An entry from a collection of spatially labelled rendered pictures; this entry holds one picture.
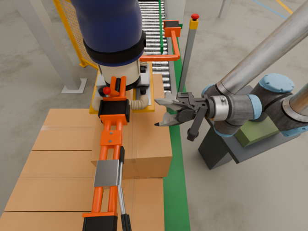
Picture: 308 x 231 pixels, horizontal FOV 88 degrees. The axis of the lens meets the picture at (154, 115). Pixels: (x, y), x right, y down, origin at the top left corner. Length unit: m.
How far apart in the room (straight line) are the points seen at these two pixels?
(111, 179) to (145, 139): 0.42
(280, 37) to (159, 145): 0.63
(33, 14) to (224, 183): 2.43
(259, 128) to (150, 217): 0.86
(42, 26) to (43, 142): 1.15
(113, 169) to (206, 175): 1.44
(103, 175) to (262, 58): 0.64
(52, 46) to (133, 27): 1.68
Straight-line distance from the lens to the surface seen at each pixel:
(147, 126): 0.88
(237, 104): 0.60
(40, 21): 2.09
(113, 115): 0.54
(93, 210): 0.47
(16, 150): 2.40
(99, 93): 0.78
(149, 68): 0.89
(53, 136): 1.53
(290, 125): 1.00
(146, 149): 0.82
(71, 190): 1.29
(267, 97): 1.05
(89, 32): 0.60
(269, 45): 0.70
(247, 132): 1.13
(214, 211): 1.79
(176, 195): 1.73
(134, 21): 0.59
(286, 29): 0.70
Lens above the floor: 1.70
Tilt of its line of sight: 56 degrees down
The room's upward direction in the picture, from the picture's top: straight up
